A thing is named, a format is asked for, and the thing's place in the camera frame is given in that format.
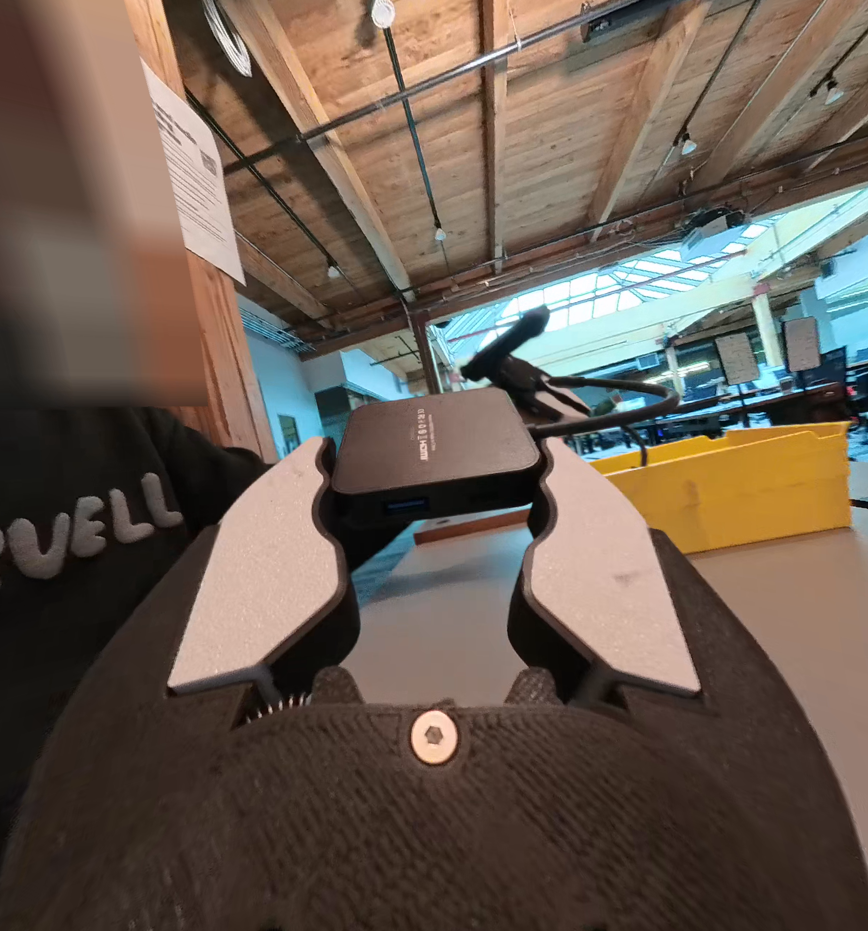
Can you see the person in black sweatshirt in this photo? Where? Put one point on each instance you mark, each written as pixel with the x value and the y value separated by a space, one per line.
pixel 56 618

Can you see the ceiling projector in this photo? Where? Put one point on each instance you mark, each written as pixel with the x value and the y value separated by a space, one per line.
pixel 714 234

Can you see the yellow plastic bin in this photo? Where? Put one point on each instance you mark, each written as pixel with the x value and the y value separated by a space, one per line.
pixel 732 494

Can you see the wooden post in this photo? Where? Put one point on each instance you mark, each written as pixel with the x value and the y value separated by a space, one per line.
pixel 223 349

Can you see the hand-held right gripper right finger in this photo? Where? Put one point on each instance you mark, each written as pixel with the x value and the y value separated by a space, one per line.
pixel 608 596

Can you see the black usb hub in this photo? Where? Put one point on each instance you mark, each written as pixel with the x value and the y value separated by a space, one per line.
pixel 434 444

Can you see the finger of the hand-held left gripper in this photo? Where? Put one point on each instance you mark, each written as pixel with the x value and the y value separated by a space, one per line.
pixel 566 400

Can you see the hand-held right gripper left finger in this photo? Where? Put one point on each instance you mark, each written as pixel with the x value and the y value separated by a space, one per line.
pixel 259 574

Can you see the white paper notice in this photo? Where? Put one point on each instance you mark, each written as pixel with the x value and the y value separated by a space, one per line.
pixel 194 174

